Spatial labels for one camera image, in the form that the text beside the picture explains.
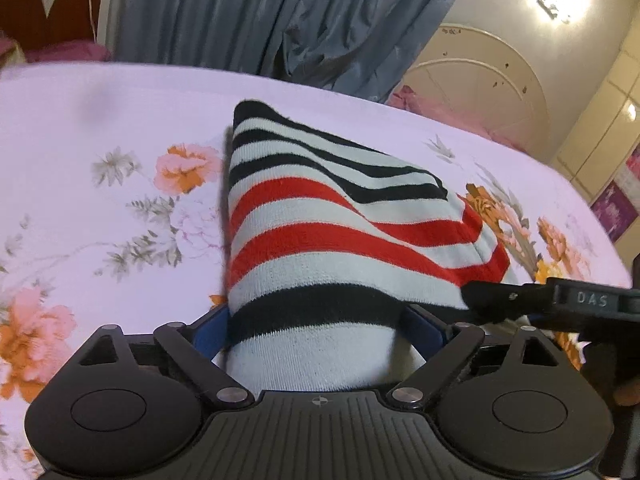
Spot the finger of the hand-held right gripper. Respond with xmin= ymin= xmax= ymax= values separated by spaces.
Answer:
xmin=460 ymin=276 xmax=632 ymax=333

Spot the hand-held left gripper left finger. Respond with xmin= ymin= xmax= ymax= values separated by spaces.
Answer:
xmin=77 ymin=305 xmax=253 ymax=408

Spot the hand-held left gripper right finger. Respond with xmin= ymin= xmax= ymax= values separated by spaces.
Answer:
xmin=391 ymin=304 xmax=553 ymax=408

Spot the striped knit sweater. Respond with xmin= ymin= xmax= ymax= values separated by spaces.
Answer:
xmin=222 ymin=99 xmax=523 ymax=393

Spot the person's right hand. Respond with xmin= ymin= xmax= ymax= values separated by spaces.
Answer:
xmin=614 ymin=377 xmax=640 ymax=409

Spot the pink floral bed sheet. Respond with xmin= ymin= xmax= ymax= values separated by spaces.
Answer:
xmin=0 ymin=60 xmax=633 ymax=480

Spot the cream wardrobe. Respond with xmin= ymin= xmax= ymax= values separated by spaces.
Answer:
xmin=549 ymin=35 xmax=640 ymax=256

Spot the pink cloth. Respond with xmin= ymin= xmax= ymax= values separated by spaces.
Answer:
xmin=386 ymin=84 xmax=528 ymax=153

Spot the cream round headboard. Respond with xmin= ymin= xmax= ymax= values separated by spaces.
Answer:
xmin=400 ymin=24 xmax=551 ymax=156

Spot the pink pillow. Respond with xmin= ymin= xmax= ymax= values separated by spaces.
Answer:
xmin=22 ymin=39 xmax=113 ymax=65

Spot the grey blue curtain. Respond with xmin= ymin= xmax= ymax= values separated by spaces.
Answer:
xmin=116 ymin=0 xmax=478 ymax=105

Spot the white and red headboard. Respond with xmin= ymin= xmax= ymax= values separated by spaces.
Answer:
xmin=0 ymin=0 xmax=115 ymax=53

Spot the purple wall poster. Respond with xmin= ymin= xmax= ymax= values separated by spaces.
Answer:
xmin=590 ymin=142 xmax=640 ymax=238

